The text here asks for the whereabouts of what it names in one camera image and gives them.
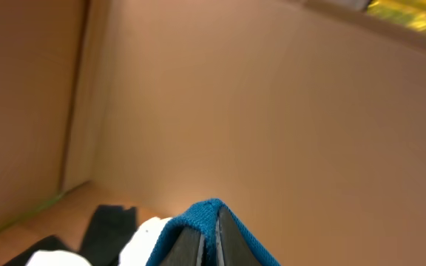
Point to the white t-shirt with black print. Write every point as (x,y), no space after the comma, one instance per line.
(135,253)

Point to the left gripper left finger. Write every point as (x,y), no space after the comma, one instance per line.
(188,249)

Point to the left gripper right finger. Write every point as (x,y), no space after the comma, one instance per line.
(232,249)

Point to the black garment on left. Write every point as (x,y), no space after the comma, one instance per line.
(109,230)

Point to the blue polo shirt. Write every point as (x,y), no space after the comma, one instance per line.
(202,216)

